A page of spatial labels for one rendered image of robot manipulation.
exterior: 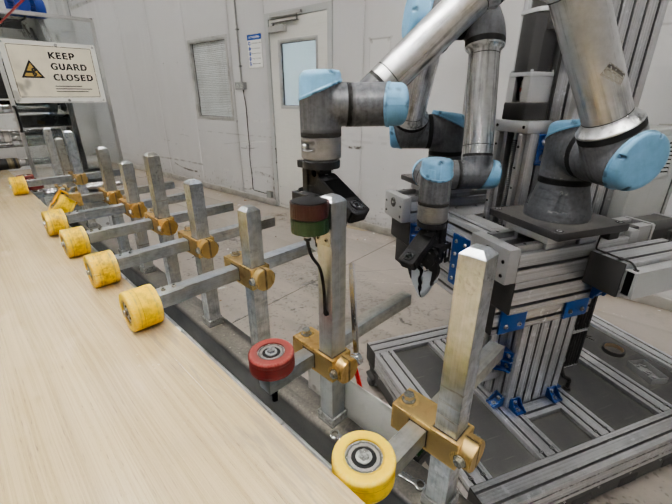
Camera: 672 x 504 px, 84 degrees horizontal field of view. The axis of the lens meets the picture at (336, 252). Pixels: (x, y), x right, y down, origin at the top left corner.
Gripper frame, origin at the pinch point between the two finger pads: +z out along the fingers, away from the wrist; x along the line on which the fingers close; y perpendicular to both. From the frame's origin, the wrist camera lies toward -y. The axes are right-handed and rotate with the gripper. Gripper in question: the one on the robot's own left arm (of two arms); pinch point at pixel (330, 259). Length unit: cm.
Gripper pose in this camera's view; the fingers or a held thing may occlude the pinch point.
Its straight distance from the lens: 77.1
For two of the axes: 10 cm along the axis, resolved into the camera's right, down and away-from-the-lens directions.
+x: -7.2, 2.7, -6.4
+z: 0.0, 9.2, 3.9
